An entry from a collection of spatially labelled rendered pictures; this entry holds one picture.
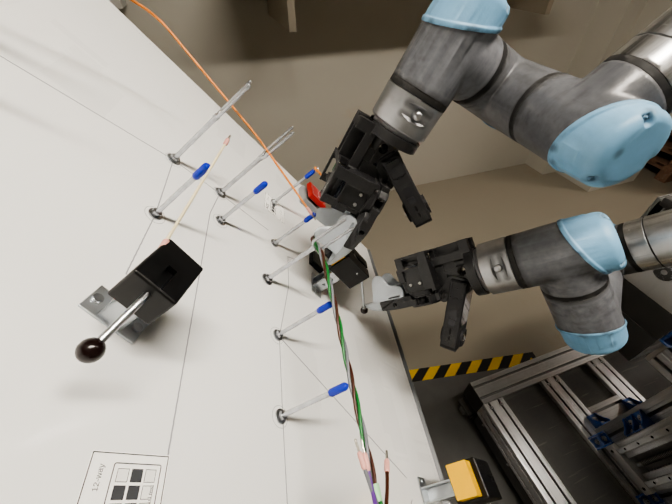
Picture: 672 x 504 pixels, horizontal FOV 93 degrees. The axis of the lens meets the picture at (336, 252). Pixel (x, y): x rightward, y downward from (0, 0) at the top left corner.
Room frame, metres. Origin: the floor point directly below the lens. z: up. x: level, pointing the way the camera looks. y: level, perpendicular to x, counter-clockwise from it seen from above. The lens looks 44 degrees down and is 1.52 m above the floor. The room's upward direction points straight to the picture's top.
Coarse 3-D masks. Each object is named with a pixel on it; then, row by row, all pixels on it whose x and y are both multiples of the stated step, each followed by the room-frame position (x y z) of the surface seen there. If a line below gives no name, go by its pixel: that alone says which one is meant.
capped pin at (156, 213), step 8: (200, 168) 0.27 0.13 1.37; (208, 168) 0.27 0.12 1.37; (192, 176) 0.27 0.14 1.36; (200, 176) 0.27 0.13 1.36; (184, 184) 0.27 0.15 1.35; (176, 192) 0.27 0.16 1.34; (168, 200) 0.27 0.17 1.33; (152, 208) 0.27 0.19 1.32; (160, 208) 0.26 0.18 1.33; (152, 216) 0.26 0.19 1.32; (160, 216) 0.27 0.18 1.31
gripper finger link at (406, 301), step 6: (390, 300) 0.32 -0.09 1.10; (396, 300) 0.31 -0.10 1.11; (402, 300) 0.30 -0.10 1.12; (408, 300) 0.30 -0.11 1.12; (414, 300) 0.29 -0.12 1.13; (420, 300) 0.30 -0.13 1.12; (426, 300) 0.30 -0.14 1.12; (384, 306) 0.32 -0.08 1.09; (390, 306) 0.31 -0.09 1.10; (396, 306) 0.30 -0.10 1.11; (402, 306) 0.30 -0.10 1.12; (408, 306) 0.29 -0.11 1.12
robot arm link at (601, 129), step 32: (640, 32) 0.34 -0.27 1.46; (608, 64) 0.32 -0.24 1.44; (640, 64) 0.30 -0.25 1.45; (544, 96) 0.33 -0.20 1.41; (576, 96) 0.30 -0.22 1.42; (608, 96) 0.29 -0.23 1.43; (640, 96) 0.28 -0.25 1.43; (512, 128) 0.34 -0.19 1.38; (544, 128) 0.30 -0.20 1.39; (576, 128) 0.28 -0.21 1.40; (608, 128) 0.26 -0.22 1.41; (640, 128) 0.25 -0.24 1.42; (576, 160) 0.26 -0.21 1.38; (608, 160) 0.25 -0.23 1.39; (640, 160) 0.26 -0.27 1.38
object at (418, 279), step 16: (464, 240) 0.34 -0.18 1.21; (416, 256) 0.34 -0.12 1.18; (432, 256) 0.35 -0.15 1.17; (448, 256) 0.33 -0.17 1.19; (464, 256) 0.32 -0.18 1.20; (400, 272) 0.34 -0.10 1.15; (416, 272) 0.33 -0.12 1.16; (432, 272) 0.32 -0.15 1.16; (448, 272) 0.32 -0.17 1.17; (464, 272) 0.32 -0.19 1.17; (416, 288) 0.31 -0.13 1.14; (432, 288) 0.30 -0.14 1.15; (448, 288) 0.30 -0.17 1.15; (480, 288) 0.28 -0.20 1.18
